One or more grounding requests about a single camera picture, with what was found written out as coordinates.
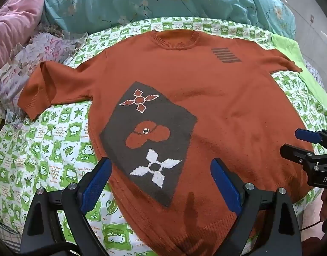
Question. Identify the teal floral quilt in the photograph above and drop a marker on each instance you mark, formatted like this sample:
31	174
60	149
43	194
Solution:
152	0

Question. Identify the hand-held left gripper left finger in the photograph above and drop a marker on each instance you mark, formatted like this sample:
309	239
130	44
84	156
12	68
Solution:
95	184

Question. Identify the green white checkered bed sheet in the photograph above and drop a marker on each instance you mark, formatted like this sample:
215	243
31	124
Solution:
46	144

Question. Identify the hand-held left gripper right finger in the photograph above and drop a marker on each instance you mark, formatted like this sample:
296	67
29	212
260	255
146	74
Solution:
227	186

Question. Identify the purple floral ruffled cloth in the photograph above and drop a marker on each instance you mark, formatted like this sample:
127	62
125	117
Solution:
32	56

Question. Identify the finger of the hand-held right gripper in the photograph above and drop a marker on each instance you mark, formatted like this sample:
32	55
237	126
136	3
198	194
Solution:
309	135
294	152

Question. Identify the orange knit sweater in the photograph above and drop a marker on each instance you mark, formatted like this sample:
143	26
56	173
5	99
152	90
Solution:
219	98

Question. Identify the light green cloth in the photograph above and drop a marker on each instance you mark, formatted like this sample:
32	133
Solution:
289	48

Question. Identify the pink padded quilt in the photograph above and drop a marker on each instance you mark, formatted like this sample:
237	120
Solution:
14	24

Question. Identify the plaid cloth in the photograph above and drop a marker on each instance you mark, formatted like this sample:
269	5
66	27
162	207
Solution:
6	226

